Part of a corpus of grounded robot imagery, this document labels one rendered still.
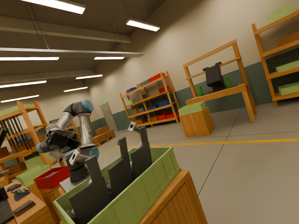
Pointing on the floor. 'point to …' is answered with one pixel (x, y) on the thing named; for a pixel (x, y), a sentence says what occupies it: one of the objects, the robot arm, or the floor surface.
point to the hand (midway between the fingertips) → (69, 148)
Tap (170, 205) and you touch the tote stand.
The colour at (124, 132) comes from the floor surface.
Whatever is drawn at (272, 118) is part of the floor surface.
